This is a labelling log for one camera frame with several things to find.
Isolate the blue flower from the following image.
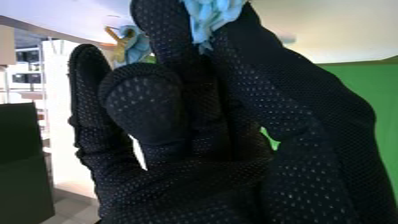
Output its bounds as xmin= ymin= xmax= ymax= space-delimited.
xmin=178 ymin=0 xmax=251 ymax=55
xmin=105 ymin=24 xmax=157 ymax=69

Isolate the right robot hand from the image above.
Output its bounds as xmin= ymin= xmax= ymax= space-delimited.
xmin=66 ymin=0 xmax=398 ymax=224

